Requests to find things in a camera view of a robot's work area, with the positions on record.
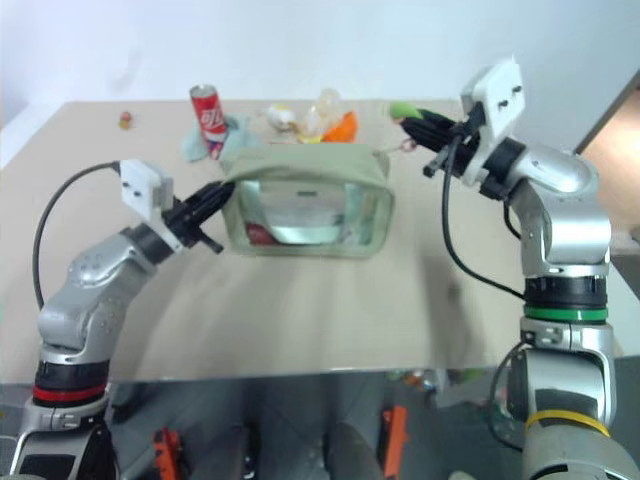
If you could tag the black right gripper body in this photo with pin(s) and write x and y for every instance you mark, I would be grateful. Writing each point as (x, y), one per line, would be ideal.
(457, 150)

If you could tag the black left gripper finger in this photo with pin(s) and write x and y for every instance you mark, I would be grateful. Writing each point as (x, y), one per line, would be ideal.
(210, 192)
(216, 205)

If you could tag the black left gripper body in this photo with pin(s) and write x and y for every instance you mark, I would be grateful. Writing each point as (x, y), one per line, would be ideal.
(182, 220)

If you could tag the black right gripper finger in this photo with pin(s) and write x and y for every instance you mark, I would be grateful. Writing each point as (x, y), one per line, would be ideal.
(432, 120)
(425, 134)

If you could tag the green pouch with clear window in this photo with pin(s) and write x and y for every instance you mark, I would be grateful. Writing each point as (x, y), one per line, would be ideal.
(310, 210)

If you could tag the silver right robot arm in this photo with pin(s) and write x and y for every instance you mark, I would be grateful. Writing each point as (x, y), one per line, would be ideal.
(565, 235)

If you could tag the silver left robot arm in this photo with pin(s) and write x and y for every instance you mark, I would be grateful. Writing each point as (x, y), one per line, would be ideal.
(85, 295)

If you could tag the teal cloth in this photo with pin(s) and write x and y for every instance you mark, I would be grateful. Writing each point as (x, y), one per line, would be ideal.
(200, 142)

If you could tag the red cola can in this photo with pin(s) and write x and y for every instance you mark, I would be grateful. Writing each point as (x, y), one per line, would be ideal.
(209, 120)

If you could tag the orange plastic piece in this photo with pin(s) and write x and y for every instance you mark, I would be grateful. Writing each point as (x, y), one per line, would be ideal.
(342, 128)

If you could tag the small red round toy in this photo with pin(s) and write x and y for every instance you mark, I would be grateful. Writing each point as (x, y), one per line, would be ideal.
(126, 119)

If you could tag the yellow plastic piece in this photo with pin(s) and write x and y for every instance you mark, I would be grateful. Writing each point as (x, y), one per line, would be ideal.
(310, 139)

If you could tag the brown wooden furniture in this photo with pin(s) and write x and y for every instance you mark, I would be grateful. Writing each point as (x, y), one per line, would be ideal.
(612, 150)

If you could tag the orange tool on floor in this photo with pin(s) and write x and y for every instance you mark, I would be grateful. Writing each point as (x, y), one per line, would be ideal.
(167, 450)
(397, 432)

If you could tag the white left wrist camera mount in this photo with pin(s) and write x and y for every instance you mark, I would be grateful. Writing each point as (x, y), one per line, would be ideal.
(141, 187)

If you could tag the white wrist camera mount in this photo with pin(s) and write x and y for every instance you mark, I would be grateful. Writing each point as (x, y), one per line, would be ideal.
(500, 97)
(141, 187)

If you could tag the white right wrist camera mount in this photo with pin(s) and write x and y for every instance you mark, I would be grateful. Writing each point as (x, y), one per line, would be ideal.
(500, 97)

